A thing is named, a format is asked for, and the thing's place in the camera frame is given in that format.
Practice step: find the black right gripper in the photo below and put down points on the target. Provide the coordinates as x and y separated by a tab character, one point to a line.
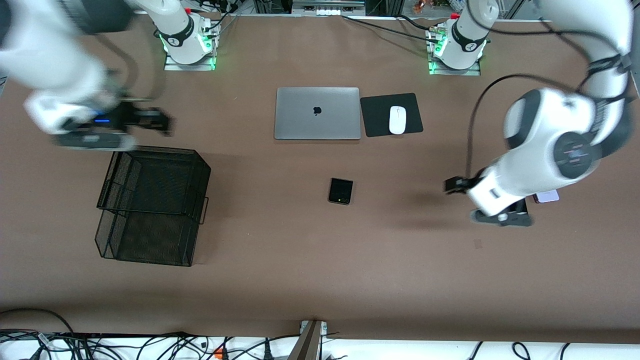
134	116

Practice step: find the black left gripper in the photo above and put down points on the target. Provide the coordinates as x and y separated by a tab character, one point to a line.
459	185

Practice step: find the long black smartphone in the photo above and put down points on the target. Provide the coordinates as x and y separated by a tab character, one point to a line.
521	206

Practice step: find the lavender flip phone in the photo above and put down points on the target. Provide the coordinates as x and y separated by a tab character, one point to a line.
547	196

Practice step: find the small black flip phone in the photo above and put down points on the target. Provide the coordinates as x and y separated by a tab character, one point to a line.
340	191

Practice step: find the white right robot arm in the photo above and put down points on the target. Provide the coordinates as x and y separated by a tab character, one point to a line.
50	65

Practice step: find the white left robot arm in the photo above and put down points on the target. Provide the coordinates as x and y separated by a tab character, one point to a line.
545	135

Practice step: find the white computer mouse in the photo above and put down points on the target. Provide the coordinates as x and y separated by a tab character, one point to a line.
397	120

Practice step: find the black mouse pad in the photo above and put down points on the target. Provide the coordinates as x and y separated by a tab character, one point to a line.
380	117

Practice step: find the grey closed laptop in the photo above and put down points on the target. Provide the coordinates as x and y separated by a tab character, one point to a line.
317	113

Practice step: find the grey power strip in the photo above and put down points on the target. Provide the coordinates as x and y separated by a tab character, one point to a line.
327	7

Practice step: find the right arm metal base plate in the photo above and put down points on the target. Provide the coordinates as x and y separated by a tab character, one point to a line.
172	66

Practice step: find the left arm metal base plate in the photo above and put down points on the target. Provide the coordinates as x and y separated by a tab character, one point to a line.
475	72

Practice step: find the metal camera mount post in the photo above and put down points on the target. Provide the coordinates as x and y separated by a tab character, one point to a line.
309	342

